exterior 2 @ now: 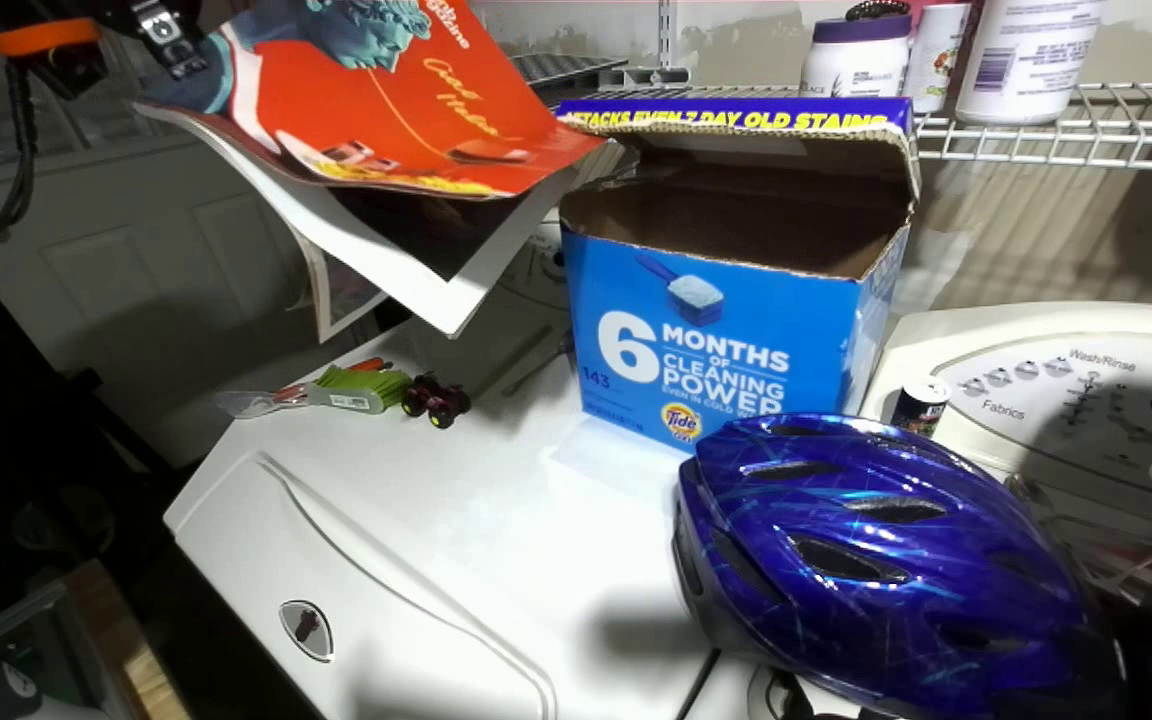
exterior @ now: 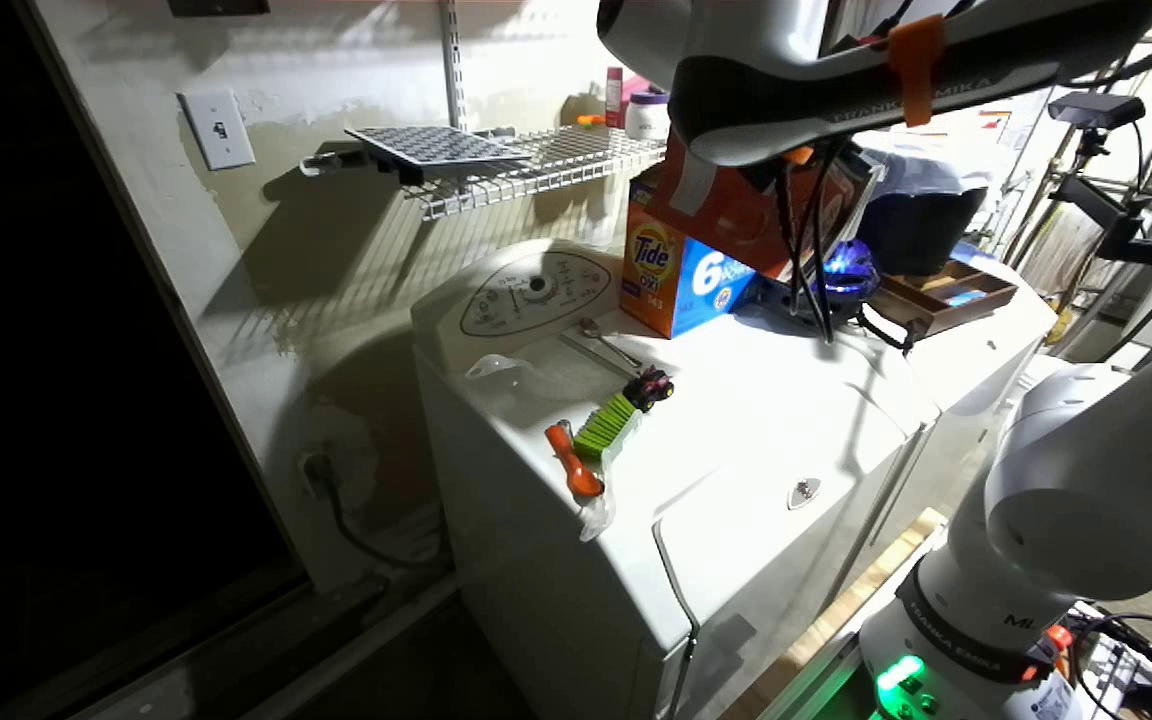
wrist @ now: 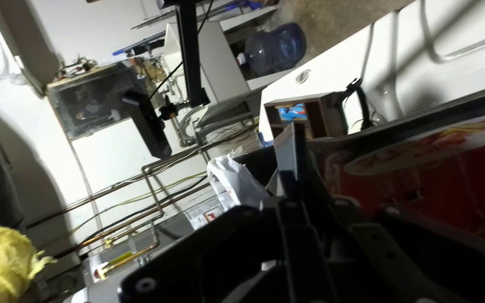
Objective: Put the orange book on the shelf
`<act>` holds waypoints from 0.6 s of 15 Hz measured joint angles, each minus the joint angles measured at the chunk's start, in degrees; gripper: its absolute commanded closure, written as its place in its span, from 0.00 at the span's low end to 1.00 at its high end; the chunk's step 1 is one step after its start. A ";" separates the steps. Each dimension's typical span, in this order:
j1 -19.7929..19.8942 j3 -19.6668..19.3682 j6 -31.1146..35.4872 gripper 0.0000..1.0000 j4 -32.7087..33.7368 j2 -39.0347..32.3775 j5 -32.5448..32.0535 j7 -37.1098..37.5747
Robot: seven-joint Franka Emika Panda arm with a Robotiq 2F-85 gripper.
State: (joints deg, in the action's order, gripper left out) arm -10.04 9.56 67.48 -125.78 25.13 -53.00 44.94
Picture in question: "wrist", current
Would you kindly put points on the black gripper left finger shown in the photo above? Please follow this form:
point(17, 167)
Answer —
point(209, 263)

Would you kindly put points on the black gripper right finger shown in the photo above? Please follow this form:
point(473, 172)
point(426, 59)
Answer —
point(333, 254)

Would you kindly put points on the blue water jug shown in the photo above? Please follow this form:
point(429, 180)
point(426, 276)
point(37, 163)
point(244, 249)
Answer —
point(278, 49)

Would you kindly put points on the white dryer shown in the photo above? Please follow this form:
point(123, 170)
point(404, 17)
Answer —
point(423, 54)

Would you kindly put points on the yellow cloth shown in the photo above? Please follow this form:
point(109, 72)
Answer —
point(20, 261)

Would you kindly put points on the black camera stand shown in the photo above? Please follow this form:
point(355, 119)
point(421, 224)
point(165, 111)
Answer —
point(189, 30)

